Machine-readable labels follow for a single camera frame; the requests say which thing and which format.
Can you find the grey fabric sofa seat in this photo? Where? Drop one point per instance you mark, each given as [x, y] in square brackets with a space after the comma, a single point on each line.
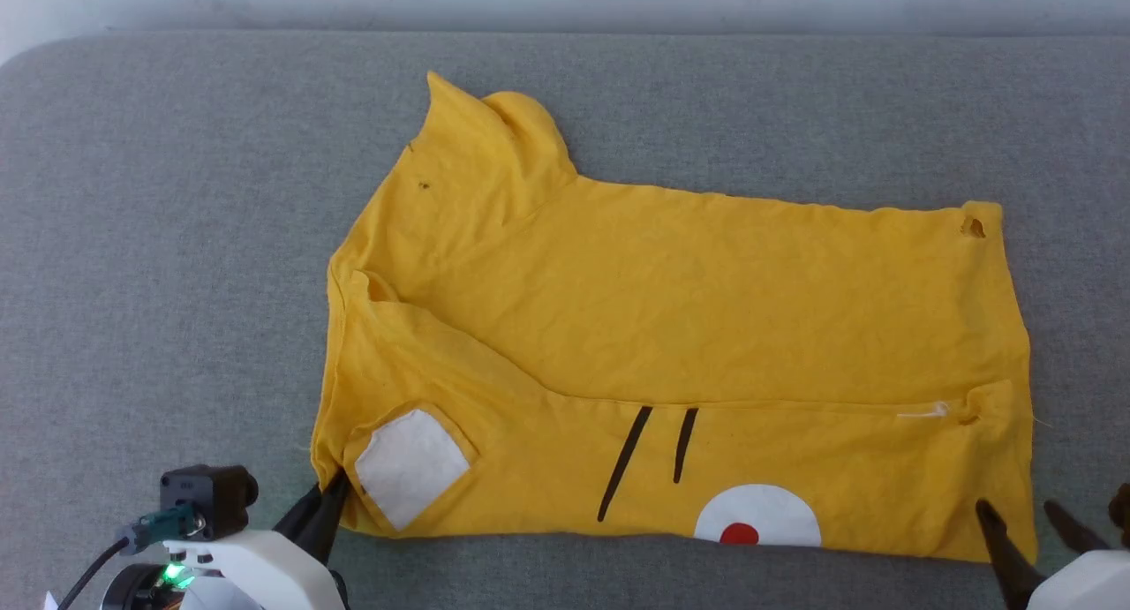
[177, 239]

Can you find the yellow printed t-shirt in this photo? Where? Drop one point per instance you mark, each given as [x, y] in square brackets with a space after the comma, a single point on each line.
[706, 327]

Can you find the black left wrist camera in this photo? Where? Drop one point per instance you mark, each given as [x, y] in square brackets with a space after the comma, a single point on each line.
[212, 495]

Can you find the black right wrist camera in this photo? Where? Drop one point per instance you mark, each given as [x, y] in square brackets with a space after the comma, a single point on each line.
[1121, 517]

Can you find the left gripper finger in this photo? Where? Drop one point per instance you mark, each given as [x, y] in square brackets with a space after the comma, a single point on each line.
[331, 513]
[300, 517]

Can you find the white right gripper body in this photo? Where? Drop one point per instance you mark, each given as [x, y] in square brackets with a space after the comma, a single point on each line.
[1095, 588]

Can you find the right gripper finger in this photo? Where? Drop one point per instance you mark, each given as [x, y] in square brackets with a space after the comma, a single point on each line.
[1077, 530]
[1011, 566]

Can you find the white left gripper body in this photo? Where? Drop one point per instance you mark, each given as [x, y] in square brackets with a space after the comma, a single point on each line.
[265, 575]

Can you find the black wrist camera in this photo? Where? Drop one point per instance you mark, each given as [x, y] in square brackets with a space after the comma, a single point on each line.
[212, 495]
[1121, 517]

